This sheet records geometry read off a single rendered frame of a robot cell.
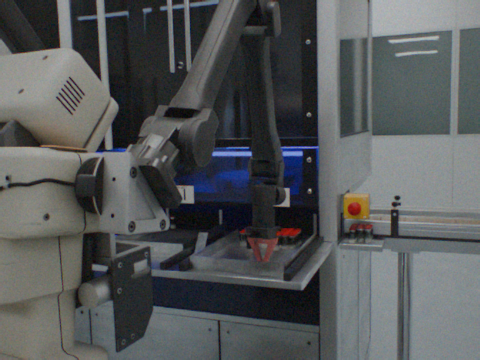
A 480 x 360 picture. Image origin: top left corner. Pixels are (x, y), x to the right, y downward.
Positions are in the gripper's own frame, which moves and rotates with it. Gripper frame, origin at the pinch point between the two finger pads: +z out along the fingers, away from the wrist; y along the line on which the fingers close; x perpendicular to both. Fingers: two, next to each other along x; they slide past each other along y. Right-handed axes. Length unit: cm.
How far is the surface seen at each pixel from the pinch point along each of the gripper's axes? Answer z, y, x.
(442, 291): 53, 270, -47
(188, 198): -15, 34, 39
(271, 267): 0.7, -0.8, -2.7
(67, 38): -72, 26, 86
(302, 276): 2.6, 1.9, -9.9
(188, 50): -62, 21, 34
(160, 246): -0.8, 9.9, 35.5
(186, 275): 4.2, -3.3, 19.6
